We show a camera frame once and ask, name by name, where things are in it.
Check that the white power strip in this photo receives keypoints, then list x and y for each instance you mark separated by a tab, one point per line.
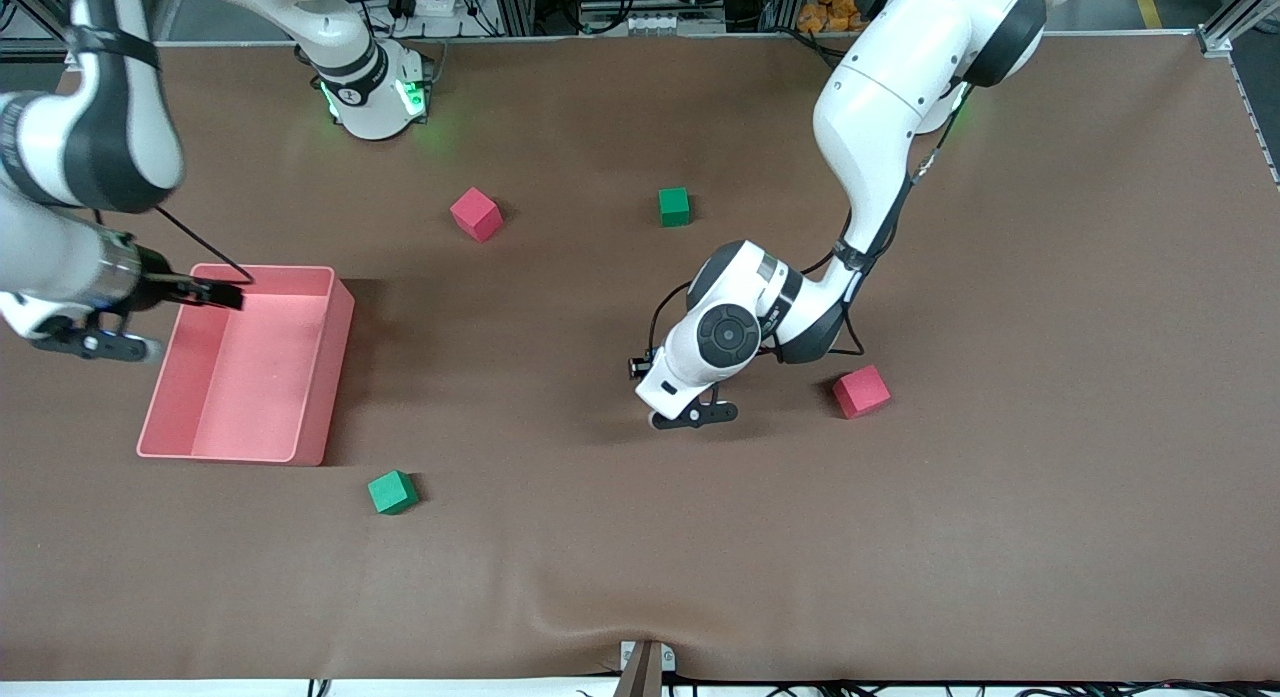
432	2

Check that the aluminium frame post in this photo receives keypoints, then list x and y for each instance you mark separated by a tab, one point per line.
778	2
515	2

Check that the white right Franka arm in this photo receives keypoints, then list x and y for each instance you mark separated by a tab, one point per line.
360	107

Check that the pink plastic bin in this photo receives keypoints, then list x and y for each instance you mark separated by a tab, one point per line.
250	397

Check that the grey metal clamp bracket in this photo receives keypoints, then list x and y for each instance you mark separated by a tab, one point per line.
669	660

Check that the brown table cover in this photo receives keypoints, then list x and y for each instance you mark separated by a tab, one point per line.
640	527

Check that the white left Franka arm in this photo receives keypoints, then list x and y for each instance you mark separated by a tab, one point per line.
880	107

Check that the green foam cube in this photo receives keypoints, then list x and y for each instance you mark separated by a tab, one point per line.
392	493
674	207

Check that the aluminium frame profile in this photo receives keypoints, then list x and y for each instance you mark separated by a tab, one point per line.
45	12
1215	39

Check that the pink foam cube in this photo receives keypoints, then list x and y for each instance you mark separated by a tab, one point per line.
476	215
860	392

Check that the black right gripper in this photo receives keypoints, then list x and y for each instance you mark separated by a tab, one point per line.
160	286

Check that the white socket strip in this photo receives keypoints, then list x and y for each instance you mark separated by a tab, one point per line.
665	23

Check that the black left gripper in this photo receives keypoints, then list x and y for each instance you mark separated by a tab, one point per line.
641	367

